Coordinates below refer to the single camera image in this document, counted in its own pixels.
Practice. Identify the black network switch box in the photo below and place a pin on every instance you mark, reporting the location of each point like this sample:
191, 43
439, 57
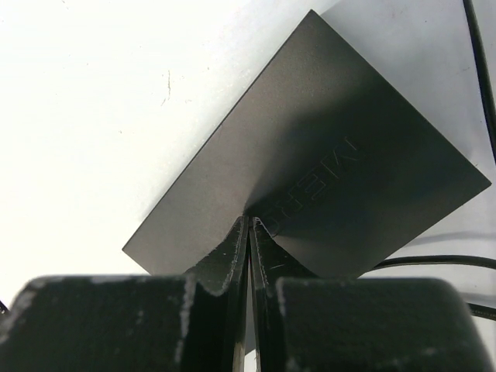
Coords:
321, 150

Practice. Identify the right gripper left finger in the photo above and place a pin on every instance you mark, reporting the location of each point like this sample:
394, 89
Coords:
193, 321

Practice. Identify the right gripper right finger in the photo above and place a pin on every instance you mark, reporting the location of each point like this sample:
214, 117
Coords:
306, 323

